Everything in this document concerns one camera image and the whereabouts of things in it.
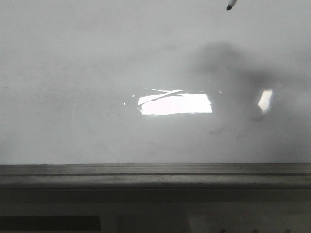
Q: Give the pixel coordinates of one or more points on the black white whiteboard marker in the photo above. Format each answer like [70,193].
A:
[231,4]

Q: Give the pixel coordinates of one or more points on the white whiteboard with metal frame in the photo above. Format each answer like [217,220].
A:
[109,94]

